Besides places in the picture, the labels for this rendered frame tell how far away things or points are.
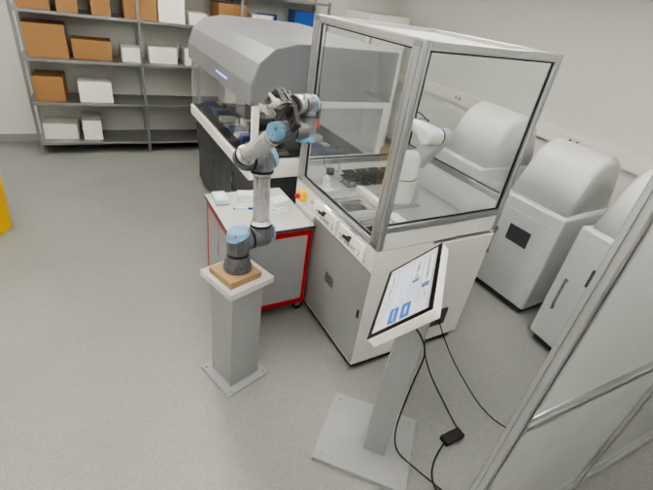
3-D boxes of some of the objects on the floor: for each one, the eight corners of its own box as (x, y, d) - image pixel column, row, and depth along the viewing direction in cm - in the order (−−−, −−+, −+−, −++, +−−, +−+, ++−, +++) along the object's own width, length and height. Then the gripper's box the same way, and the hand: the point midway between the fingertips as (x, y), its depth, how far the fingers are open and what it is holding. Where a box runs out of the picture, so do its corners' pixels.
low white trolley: (229, 329, 291) (230, 237, 251) (206, 279, 335) (204, 193, 296) (303, 310, 318) (315, 225, 279) (273, 266, 362) (279, 187, 323)
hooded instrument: (244, 266, 357) (253, 40, 265) (192, 181, 490) (187, 10, 398) (360, 245, 413) (399, 52, 321) (286, 173, 547) (298, 22, 455)
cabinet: (349, 372, 271) (372, 274, 230) (286, 283, 345) (294, 195, 304) (454, 336, 316) (489, 248, 274) (378, 263, 390) (396, 186, 348)
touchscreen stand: (311, 459, 218) (339, 313, 165) (335, 395, 255) (364, 258, 202) (403, 496, 208) (465, 353, 155) (415, 423, 245) (467, 287, 193)
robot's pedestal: (228, 398, 243) (230, 297, 204) (200, 367, 259) (197, 268, 220) (268, 372, 263) (276, 276, 224) (240, 345, 279) (243, 251, 240)
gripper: (278, 102, 162) (243, 104, 145) (295, 84, 156) (262, 83, 138) (290, 121, 162) (257, 124, 145) (308, 102, 156) (276, 104, 138)
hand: (266, 111), depth 143 cm, fingers open, 3 cm apart
